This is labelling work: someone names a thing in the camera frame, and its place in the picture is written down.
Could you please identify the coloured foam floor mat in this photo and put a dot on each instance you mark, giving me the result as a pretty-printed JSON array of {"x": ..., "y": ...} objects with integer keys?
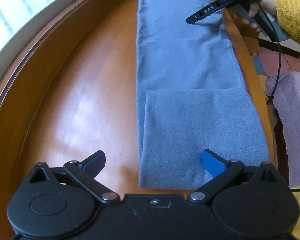
[{"x": 266, "y": 61}]

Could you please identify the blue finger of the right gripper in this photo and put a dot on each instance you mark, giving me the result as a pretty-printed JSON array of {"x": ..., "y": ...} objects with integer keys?
[{"x": 209, "y": 9}]

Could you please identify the yellow fleece sleeve forearm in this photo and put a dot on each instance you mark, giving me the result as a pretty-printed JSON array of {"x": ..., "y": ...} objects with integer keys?
[{"x": 288, "y": 16}]

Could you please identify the grey-blue sweatpants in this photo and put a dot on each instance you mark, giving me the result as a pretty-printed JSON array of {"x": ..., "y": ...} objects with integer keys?
[{"x": 190, "y": 97}]

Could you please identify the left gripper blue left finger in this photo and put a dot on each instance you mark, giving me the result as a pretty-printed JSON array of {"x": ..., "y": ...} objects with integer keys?
[{"x": 83, "y": 174}]

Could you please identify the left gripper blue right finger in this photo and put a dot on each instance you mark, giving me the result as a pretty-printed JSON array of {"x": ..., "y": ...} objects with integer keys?
[{"x": 223, "y": 172}]

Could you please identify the person's right hand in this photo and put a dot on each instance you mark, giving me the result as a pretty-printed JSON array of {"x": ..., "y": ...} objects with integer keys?
[{"x": 267, "y": 5}]

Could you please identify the pink quilted bed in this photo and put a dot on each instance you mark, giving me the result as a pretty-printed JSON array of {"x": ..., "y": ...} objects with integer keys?
[{"x": 287, "y": 102}]

